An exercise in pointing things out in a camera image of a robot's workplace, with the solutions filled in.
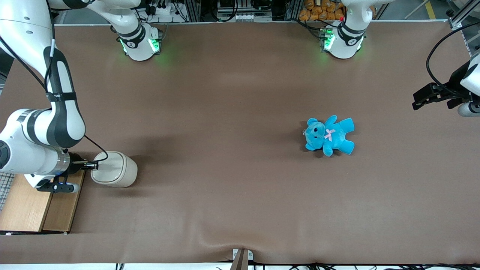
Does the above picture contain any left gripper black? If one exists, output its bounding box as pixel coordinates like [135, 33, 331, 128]
[412, 62, 474, 111]

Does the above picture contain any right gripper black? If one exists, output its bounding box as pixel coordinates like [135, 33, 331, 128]
[69, 153, 99, 174]

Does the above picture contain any white rounded trash can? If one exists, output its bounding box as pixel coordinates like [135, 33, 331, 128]
[90, 151, 138, 188]

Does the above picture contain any light wooden box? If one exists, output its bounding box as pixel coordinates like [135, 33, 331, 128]
[0, 171, 86, 234]

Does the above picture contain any blue teddy bear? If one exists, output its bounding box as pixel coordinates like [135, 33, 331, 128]
[303, 115, 356, 157]

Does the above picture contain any orange stuffed items heap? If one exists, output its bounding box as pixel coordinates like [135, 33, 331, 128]
[298, 0, 345, 22]

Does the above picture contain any brown table cloth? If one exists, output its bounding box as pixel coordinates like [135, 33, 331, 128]
[0, 21, 480, 265]

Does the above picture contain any white power strip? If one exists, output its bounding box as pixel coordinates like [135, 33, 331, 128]
[148, 0, 180, 16]

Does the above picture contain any metal table edge clamp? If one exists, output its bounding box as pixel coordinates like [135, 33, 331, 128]
[232, 249, 254, 270]

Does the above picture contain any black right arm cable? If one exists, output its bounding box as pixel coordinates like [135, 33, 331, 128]
[0, 36, 110, 164]

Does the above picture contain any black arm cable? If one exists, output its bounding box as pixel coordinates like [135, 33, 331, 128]
[426, 22, 480, 98]
[0, 36, 110, 164]

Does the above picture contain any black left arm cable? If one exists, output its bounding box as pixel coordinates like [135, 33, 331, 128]
[426, 22, 480, 98]

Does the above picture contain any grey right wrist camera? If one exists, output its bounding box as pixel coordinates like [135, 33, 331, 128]
[37, 178, 80, 194]

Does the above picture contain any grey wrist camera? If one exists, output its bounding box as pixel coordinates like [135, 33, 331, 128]
[37, 178, 80, 194]
[457, 102, 480, 118]

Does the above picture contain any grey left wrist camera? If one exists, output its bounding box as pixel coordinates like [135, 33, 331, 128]
[457, 102, 480, 118]

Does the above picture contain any aluminium frame profile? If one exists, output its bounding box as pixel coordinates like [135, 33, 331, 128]
[446, 0, 480, 57]

